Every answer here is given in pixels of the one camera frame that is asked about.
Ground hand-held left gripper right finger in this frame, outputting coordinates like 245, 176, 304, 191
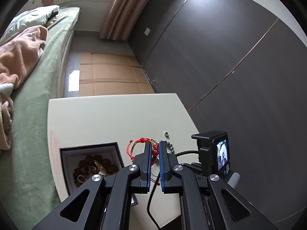
159, 140, 280, 230

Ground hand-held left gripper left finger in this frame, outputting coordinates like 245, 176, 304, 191
31, 142, 152, 230

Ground red cord bracelet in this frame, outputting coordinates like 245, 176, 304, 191
126, 137, 161, 168

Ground pile of beaded jewelry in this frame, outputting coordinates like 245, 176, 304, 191
73, 155, 118, 188

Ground black jewelry box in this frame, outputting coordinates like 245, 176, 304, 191
59, 142, 138, 208

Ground white low table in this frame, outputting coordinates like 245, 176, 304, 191
47, 93, 198, 228

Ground dark grey wardrobe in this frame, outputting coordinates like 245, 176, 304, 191
127, 0, 307, 221

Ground flattened cardboard sheets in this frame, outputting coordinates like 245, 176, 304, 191
79, 51, 155, 97

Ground bed with green sheet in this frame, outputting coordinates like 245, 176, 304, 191
0, 7, 81, 206

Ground pink curtain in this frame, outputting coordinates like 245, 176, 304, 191
99, 0, 150, 41

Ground pink fleece blanket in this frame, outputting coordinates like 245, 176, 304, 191
0, 25, 48, 150

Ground pale green pillow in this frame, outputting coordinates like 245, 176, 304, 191
3, 5, 60, 39

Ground black cable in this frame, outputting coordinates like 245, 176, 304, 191
147, 150, 200, 229

